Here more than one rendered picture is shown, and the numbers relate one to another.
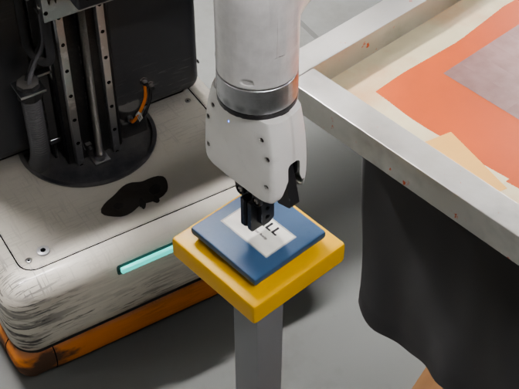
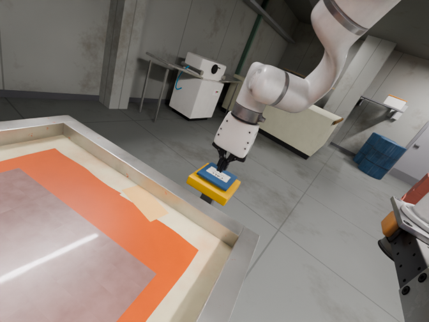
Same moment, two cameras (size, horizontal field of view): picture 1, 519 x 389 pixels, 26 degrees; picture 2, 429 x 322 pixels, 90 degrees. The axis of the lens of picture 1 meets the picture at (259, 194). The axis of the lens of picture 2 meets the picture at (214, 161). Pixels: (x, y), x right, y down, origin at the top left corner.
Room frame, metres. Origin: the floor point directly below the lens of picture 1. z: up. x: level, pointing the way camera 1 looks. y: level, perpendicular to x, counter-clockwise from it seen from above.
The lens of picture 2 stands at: (1.26, -0.33, 1.28)
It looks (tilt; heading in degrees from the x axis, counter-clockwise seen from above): 26 degrees down; 147
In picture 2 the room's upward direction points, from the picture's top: 23 degrees clockwise
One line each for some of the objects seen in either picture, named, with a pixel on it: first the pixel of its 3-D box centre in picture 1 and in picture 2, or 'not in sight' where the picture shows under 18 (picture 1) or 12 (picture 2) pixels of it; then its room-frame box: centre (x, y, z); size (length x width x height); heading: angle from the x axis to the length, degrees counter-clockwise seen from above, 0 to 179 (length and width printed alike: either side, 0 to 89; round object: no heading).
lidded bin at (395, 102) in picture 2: not in sight; (394, 102); (-2.20, 6.33, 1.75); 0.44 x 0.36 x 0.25; 31
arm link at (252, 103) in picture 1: (252, 73); (249, 113); (0.80, 0.01, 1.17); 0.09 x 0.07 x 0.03; 43
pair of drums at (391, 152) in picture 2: not in sight; (376, 154); (-1.62, 6.16, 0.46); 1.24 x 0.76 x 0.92; 121
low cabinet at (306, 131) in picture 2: not in sight; (283, 114); (-3.03, 3.82, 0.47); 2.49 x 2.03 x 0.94; 31
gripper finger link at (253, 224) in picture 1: (269, 207); (219, 158); (0.78, -0.01, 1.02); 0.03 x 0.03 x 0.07; 43
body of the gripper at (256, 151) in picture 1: (257, 127); (237, 132); (0.79, 0.00, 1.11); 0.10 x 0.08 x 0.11; 43
